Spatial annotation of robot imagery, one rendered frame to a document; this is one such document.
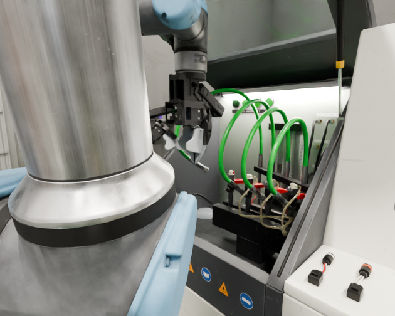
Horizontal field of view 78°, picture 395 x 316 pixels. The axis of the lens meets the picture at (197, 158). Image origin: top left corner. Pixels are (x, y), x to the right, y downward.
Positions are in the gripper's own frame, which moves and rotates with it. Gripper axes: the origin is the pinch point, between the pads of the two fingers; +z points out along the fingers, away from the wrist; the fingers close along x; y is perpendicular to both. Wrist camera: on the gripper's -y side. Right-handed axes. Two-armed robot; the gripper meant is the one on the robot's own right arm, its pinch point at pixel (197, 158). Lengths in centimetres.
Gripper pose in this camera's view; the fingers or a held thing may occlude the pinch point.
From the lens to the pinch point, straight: 61.3
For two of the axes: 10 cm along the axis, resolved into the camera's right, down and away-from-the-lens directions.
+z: 0.0, 9.8, 1.8
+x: 6.9, 1.3, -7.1
